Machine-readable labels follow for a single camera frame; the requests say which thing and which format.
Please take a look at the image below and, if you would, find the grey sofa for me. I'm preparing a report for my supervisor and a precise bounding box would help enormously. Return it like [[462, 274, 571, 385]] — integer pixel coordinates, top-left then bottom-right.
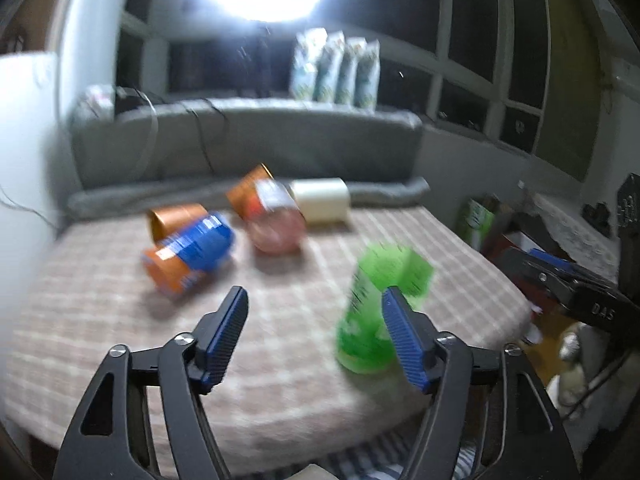
[[66, 97, 432, 219]]

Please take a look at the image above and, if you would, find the cream white cup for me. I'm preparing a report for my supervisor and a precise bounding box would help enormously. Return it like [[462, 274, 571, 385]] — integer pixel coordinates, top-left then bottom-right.
[[289, 177, 351, 226]]

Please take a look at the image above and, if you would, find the white lace cloth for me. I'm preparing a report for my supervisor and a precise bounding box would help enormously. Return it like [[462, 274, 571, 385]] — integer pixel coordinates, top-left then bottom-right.
[[529, 191, 621, 282]]

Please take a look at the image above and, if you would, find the patterned snack packet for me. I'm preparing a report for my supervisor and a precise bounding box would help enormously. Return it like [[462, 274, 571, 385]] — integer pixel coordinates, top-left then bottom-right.
[[334, 36, 367, 107], [291, 29, 329, 101], [353, 39, 382, 111], [315, 31, 347, 104]]

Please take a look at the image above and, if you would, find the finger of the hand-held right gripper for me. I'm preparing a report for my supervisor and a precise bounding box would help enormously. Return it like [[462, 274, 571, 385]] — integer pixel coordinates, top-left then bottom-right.
[[500, 246, 618, 318]]

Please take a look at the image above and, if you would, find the green box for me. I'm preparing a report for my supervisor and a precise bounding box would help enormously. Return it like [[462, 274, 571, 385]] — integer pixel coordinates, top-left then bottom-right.
[[456, 197, 497, 252]]

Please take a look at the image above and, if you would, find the blue and orange cup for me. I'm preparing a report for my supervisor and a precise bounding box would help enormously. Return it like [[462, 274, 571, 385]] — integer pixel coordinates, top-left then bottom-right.
[[141, 211, 237, 302]]

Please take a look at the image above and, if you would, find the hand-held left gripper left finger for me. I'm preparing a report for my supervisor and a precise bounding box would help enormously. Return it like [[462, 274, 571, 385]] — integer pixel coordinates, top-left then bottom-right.
[[52, 286, 250, 480]]

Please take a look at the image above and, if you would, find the white fluffy cloth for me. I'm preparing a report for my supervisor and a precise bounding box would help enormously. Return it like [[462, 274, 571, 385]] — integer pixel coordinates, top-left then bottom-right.
[[546, 324, 603, 411]]

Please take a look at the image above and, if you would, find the white cabinet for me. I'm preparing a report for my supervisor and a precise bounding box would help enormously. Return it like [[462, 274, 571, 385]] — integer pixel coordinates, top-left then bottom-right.
[[0, 51, 63, 331]]

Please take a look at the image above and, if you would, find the window frame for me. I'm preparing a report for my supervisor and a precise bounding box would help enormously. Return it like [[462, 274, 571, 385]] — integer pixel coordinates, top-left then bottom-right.
[[425, 0, 548, 153]]

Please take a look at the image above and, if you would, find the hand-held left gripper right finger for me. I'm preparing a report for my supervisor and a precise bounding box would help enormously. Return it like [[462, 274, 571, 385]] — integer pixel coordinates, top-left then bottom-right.
[[381, 286, 583, 480]]

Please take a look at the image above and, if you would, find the green plastic cup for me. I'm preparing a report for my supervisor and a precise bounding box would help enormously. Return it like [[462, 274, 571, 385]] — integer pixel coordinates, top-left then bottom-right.
[[334, 241, 435, 375]]

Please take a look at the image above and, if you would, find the black cable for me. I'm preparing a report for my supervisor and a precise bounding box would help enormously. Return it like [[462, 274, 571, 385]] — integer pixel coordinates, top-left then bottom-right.
[[181, 99, 232, 177]]

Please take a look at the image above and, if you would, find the plain orange cup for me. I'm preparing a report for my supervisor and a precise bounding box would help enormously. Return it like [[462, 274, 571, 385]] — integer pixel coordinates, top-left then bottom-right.
[[146, 203, 209, 244]]

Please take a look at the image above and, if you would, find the white cable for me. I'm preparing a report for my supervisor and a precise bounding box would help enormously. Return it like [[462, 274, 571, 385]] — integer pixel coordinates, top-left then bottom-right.
[[116, 86, 162, 182]]

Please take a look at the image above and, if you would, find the orange and pink cup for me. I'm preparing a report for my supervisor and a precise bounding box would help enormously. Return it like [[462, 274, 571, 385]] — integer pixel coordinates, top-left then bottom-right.
[[226, 163, 307, 254]]

